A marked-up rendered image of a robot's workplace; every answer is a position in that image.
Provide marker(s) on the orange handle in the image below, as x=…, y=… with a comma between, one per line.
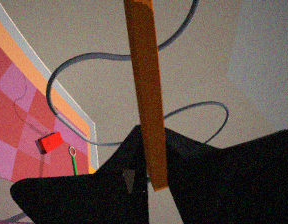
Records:
x=142, y=39

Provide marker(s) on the red rectangular block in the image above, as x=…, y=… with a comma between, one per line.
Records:
x=50, y=142

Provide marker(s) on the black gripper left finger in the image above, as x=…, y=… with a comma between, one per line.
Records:
x=118, y=189

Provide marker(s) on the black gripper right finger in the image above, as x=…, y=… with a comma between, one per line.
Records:
x=198, y=174

